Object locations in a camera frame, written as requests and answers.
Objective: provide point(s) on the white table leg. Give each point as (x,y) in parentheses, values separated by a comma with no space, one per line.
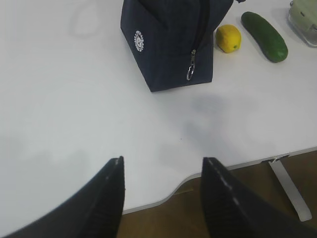
(293,194)

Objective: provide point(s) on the yellow lemon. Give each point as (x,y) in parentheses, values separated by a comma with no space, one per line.
(228,38)

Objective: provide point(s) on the glass container with green lid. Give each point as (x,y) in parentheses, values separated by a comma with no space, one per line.
(302,15)

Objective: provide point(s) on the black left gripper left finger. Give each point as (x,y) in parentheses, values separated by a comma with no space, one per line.
(94,211)

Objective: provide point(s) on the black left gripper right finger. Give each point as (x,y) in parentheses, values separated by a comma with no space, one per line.
(232,210)

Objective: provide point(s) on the green cucumber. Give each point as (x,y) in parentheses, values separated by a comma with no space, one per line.
(266,36)

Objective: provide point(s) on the navy blue fabric bag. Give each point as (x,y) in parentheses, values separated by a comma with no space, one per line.
(172,40)

